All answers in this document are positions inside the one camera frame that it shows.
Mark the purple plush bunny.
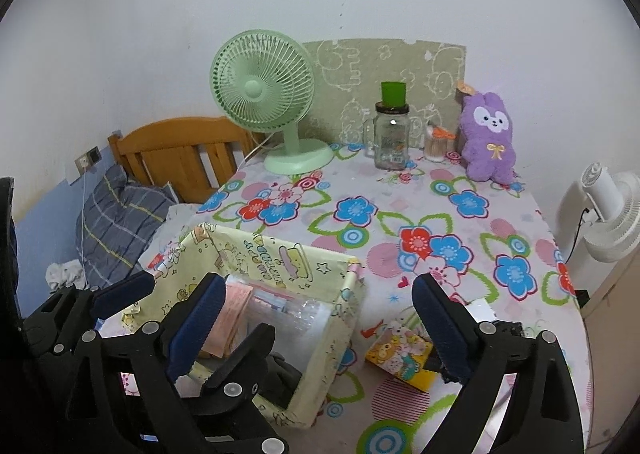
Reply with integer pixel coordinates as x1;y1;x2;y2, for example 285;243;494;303
455;80;521;185

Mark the white crumpled cloth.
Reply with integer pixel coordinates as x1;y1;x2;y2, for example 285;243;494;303
46;259;87;292

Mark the yellow cartoon tissue packet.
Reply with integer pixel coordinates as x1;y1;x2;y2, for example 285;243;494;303
365;321;436;392

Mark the white bed quilt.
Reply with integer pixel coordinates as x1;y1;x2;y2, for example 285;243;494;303
137;203;206;275

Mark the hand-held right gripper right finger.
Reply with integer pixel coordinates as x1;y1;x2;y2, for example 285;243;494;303
411;273;586;454

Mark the green desk fan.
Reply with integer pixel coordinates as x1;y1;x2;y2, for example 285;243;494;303
209;30;333;176

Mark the white standing fan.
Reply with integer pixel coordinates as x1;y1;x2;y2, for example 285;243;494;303
556;162;640;285

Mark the beige wooden door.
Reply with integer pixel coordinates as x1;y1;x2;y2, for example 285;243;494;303
582;254;640;445

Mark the glass mug jar green lid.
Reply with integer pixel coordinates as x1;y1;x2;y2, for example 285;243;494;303
364;82;412;172

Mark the pink packet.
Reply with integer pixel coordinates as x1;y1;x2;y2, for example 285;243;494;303
202;281;253;360

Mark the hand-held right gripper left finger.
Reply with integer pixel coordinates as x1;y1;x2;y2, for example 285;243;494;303
65;274;227;454

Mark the yellow fabric storage box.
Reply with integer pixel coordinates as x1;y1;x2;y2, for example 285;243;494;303
121;223;362;427

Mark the white tissue packet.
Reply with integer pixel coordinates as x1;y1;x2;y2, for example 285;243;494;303
467;301;494;323

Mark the toothpick jar orange lid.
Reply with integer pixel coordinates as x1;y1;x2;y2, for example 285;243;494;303
424;126;457;163

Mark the grey plaid pillow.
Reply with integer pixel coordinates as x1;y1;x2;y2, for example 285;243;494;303
75;165;178;287

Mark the clear plastic bag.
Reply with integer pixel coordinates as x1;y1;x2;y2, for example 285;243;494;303
250;284;332;337

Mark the green printed board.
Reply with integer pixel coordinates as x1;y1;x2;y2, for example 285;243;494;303
300;38;467;147

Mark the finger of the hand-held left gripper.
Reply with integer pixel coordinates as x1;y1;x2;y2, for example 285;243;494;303
22;272;156;370
197;323;306;454

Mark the wooden bed headboard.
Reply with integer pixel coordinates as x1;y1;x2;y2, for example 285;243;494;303
107;116;261;205

